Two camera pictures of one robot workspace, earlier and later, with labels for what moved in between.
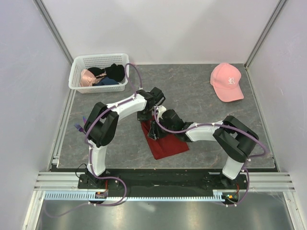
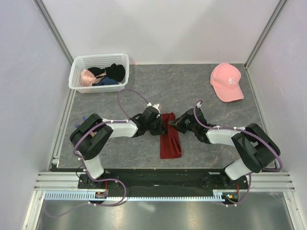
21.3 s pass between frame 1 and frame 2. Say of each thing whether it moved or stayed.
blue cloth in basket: stayed
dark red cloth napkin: moved
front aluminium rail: stayed
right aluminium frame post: stayed
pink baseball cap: stayed
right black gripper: moved
